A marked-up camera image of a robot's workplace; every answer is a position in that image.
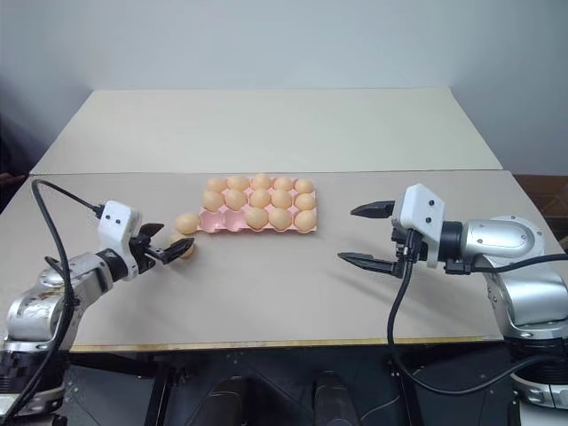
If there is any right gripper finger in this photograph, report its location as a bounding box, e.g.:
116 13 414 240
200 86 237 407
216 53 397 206
350 200 396 220
337 250 397 276

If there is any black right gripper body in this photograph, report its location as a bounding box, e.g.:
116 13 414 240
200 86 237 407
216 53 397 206
389 217 428 268

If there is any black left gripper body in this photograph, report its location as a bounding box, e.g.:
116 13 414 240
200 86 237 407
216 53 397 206
128 236 161 274

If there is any pink egg tray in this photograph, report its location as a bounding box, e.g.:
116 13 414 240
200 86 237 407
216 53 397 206
198 177 320 236

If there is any dark rounded shape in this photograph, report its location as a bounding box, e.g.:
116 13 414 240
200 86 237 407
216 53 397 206
305 370 361 426
200 375 264 426

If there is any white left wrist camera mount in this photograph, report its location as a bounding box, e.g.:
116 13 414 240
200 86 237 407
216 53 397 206
96 200 143 282

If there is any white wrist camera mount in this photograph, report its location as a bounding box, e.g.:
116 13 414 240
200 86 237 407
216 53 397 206
96 200 143 282
391 183 446 270

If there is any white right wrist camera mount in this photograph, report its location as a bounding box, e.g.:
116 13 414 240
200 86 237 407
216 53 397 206
391 183 446 270

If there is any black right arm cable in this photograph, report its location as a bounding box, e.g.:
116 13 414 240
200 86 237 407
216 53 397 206
386 228 568 395

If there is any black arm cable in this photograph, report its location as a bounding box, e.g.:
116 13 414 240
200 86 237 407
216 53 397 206
386 228 568 395
0 177 106 426

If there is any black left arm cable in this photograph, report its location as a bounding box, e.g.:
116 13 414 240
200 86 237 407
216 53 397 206
0 177 106 426

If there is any black table frame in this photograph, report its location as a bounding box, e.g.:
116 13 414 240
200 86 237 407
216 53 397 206
66 342 516 426

